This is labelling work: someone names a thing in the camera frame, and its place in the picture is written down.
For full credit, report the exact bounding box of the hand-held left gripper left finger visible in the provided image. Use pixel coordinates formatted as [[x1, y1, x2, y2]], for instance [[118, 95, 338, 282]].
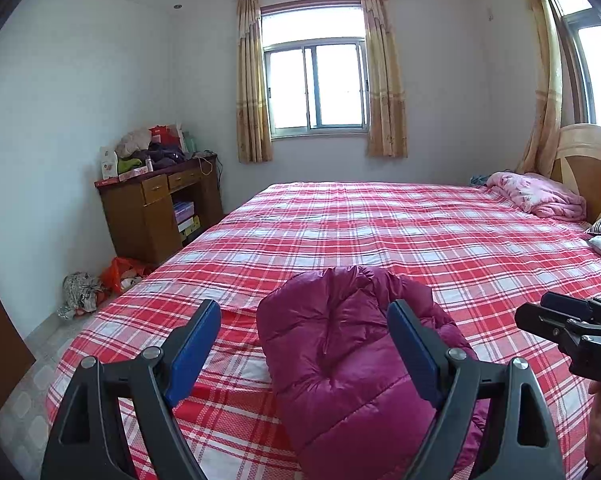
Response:
[[40, 298, 222, 480]]

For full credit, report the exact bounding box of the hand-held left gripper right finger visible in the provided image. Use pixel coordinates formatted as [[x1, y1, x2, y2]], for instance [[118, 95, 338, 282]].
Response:
[[386, 300, 566, 480]]

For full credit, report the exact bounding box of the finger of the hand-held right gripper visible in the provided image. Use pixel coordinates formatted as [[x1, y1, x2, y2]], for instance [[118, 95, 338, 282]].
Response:
[[540, 291, 601, 326], [514, 302, 594, 349]]

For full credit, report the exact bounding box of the magenta quilted down jacket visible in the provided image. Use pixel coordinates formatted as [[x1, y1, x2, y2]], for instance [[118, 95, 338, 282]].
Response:
[[256, 265, 491, 480]]

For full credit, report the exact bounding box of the dark clothes pile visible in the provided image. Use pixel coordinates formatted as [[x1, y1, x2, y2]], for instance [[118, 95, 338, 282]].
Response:
[[133, 142, 186, 170]]

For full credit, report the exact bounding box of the red plastic bag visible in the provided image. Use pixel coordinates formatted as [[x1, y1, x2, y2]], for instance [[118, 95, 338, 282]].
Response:
[[100, 256, 156, 293]]

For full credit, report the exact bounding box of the pink floral quilt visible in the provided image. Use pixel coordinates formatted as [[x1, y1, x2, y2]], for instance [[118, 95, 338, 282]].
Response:
[[486, 171, 587, 220]]

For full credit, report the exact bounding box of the bed with red plaid sheet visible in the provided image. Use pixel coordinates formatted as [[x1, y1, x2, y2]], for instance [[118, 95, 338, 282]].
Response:
[[45, 181, 601, 480]]

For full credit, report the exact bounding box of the grey patterned bag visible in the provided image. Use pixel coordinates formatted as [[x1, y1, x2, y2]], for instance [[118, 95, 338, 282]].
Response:
[[58, 271, 106, 320]]

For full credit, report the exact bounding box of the stack of boxes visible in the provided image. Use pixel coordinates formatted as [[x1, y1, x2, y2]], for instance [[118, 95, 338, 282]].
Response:
[[173, 201, 202, 242]]

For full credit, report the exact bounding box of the brown wooden desk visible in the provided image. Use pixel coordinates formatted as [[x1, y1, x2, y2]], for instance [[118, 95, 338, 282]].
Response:
[[94, 155, 224, 266]]

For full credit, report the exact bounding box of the wooden headboard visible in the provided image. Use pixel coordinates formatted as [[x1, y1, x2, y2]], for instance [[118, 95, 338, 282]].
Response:
[[550, 123, 601, 223]]

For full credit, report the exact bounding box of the red flat box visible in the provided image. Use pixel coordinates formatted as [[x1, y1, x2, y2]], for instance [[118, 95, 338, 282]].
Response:
[[95, 167, 151, 187]]

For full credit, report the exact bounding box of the brown wooden door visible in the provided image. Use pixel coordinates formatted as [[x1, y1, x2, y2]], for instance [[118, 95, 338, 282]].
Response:
[[0, 250, 36, 423]]

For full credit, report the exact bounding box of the white printed carton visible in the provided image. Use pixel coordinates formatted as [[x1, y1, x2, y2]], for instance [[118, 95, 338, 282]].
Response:
[[99, 146, 120, 181]]

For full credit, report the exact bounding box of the beige curtain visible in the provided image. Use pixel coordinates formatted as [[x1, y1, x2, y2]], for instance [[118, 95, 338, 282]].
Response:
[[510, 0, 563, 176], [360, 0, 408, 158], [235, 0, 274, 163]]

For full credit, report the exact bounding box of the red gift bag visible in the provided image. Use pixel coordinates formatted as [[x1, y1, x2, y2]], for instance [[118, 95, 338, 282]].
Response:
[[149, 125, 178, 147]]

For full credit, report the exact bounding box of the pale crumpled cloth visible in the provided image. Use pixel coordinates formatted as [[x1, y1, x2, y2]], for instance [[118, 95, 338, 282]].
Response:
[[114, 129, 154, 158]]

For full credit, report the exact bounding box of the large side window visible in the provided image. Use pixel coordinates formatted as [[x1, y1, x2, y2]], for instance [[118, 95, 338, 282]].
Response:
[[537, 0, 601, 126]]

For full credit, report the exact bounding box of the sliding window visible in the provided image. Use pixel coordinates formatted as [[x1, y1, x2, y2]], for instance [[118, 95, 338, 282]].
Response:
[[259, 4, 371, 140]]

